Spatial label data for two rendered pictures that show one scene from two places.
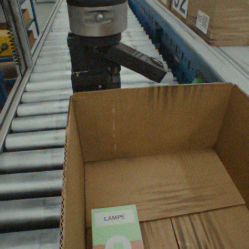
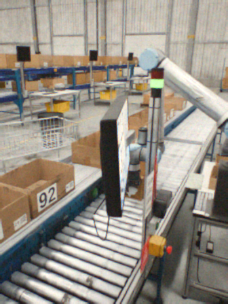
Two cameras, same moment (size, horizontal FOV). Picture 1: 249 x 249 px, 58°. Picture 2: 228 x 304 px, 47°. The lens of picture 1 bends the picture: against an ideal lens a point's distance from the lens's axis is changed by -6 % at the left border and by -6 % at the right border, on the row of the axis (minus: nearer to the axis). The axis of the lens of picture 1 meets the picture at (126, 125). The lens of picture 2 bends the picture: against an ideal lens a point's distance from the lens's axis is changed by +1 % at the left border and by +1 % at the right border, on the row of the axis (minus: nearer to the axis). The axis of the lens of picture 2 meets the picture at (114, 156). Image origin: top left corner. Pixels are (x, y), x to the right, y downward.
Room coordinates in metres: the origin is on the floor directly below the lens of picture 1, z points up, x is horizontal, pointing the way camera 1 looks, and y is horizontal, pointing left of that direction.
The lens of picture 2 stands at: (1.79, 0.83, 1.70)
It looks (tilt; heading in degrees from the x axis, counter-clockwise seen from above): 21 degrees down; 213
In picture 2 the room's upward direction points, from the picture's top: 1 degrees clockwise
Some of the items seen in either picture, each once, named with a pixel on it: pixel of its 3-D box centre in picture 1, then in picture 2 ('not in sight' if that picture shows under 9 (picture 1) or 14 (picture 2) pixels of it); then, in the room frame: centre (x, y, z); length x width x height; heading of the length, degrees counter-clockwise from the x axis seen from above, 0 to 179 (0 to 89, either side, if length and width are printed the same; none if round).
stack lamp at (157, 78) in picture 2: not in sight; (157, 79); (0.80, 0.37, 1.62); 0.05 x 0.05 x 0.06
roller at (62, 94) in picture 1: (101, 93); (115, 224); (0.63, 0.08, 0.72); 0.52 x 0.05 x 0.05; 98
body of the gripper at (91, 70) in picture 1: (96, 65); (133, 177); (0.37, 0.05, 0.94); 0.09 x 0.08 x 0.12; 98
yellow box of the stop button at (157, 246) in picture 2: (0, 46); (160, 241); (0.76, 0.43, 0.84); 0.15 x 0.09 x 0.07; 8
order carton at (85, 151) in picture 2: not in sight; (98, 148); (0.09, -0.46, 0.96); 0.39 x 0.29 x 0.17; 8
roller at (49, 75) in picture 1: (99, 74); (105, 236); (0.76, 0.09, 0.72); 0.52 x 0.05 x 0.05; 98
